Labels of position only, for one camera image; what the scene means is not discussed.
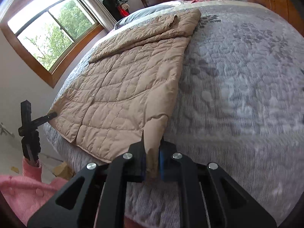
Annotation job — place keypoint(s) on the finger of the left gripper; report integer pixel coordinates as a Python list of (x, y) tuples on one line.
[(44, 119)]

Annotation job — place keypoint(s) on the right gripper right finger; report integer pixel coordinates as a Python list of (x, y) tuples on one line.
[(208, 195)]

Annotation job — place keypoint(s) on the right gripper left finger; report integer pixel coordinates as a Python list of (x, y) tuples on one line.
[(96, 196)]

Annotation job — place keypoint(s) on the beige quilted jacket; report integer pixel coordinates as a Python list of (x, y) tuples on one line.
[(128, 90)]

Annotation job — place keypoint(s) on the coat rack with clothes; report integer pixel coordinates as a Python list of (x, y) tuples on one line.
[(119, 9)]

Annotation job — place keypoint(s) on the cardboard box on floor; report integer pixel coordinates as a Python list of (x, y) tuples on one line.
[(63, 171)]

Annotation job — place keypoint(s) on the pink knitted sleeve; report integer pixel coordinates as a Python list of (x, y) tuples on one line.
[(27, 193)]

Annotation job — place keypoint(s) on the large side window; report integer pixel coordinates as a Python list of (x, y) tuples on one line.
[(48, 34)]

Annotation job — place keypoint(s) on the grey floral quilted bedspread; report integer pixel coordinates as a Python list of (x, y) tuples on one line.
[(239, 104)]

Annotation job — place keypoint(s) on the light side curtain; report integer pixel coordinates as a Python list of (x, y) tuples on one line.
[(101, 13)]

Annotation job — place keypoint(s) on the grey pillow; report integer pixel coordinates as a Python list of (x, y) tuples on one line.
[(139, 14)]

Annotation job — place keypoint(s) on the wooden wardrobe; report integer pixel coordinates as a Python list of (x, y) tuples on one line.
[(287, 10)]

